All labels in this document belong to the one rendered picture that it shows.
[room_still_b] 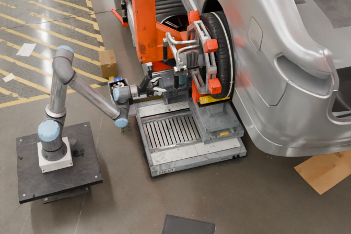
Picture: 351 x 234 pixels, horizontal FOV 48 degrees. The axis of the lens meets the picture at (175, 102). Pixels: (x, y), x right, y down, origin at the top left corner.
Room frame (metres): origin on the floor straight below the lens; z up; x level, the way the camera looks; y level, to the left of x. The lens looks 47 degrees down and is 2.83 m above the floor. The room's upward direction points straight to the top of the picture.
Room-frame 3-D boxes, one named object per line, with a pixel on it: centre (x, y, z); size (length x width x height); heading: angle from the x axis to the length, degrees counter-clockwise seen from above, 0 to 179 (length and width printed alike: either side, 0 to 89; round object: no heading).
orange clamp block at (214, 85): (2.03, -0.28, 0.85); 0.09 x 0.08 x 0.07; 15
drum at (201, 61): (2.32, -0.12, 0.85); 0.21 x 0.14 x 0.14; 105
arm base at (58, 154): (1.81, 0.91, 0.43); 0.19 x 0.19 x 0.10
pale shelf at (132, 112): (2.32, 0.45, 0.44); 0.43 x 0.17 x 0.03; 15
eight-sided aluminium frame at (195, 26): (2.34, -0.19, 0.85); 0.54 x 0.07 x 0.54; 15
